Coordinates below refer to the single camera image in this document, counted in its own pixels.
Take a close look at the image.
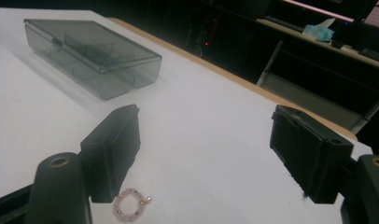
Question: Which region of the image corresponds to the white metal frame desk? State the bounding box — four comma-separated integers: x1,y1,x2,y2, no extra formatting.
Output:
256,17,379,135

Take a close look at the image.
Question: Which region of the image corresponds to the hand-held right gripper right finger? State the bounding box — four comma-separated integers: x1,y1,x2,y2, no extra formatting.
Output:
269,105,356,205

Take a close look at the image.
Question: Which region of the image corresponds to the transparent grey plastic storage box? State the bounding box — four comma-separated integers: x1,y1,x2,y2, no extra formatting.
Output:
23,18,162,101

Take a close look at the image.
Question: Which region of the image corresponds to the black keyboard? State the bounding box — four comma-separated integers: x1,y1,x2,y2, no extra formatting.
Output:
263,15,305,34
358,48,379,65

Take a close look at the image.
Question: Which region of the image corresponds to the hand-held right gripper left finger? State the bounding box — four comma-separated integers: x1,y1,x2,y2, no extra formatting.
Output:
79,104,141,203

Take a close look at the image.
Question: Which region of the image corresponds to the pink bead ring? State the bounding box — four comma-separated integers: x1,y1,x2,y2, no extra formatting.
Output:
112,187,153,223

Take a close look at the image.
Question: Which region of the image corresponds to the white paper table cover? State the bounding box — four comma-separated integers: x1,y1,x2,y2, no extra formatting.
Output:
0,7,373,224

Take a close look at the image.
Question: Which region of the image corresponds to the dark monitor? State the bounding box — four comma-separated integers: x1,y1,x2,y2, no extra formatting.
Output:
280,0,379,23

